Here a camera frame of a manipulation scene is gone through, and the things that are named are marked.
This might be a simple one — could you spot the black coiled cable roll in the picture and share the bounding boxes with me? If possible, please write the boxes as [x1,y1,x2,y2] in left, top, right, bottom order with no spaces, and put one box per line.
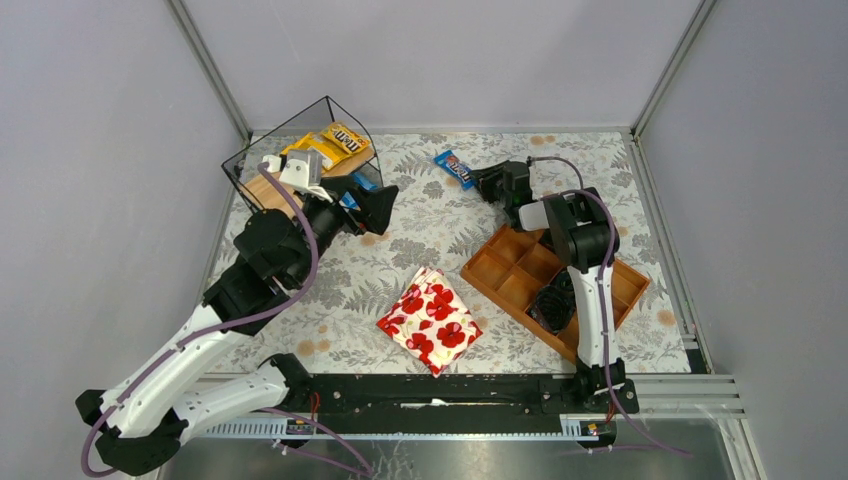
[529,284,576,335]

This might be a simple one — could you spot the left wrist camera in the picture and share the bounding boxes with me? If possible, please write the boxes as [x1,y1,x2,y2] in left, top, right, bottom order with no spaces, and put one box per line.
[259,151,333,202]

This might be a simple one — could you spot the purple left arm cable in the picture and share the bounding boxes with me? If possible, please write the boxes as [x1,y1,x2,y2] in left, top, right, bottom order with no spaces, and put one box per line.
[79,162,376,478]

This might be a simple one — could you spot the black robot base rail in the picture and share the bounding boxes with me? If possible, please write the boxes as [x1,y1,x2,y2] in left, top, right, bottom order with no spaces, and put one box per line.
[271,357,613,435]

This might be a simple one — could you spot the floral patterned table mat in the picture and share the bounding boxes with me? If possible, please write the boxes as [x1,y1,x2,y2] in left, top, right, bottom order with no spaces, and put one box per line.
[212,132,690,374]

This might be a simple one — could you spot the brown wooden divided tray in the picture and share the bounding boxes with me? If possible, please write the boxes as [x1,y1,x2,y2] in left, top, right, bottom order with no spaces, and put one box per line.
[460,223,652,366]

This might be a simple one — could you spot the yellow m&m candy bag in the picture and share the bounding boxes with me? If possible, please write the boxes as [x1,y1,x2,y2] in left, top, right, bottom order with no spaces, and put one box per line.
[321,122,371,156]

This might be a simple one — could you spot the blue m&m candy bag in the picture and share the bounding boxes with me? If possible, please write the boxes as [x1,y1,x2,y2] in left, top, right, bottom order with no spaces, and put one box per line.
[433,150,476,190]

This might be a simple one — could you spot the blue white candy bar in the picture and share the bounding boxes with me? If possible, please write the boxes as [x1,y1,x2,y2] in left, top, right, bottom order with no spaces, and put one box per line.
[340,192,360,210]
[352,171,379,191]

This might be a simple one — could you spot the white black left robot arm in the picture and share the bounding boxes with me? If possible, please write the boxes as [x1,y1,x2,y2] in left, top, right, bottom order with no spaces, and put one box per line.
[75,176,399,477]

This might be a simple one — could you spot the yellow candy bar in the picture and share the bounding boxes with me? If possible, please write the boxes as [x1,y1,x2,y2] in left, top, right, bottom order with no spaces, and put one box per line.
[281,139,309,160]
[286,132,353,171]

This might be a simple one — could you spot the black wire wooden shelf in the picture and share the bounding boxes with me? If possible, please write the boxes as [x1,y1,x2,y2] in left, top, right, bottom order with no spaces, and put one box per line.
[221,95,384,217]

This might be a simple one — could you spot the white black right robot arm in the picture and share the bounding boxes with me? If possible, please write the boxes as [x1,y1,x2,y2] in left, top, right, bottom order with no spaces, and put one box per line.
[469,156,626,401]

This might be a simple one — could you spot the red poppy folded cloth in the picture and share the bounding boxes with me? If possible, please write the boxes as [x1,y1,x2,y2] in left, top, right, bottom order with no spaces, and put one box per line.
[376,266,483,378]

